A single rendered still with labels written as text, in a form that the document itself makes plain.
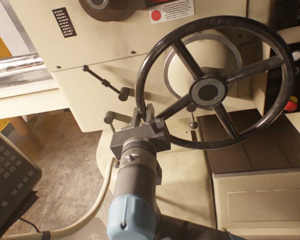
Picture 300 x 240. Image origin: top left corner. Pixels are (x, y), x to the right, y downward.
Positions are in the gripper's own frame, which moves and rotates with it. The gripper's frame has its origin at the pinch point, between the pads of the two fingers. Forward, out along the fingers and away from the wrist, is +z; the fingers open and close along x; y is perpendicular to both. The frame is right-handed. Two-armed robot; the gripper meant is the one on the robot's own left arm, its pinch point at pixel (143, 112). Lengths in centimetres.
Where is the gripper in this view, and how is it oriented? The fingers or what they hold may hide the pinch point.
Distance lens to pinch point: 57.8
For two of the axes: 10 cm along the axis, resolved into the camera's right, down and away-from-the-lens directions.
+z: 0.6, -5.8, 8.1
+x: -9.4, 2.5, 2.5
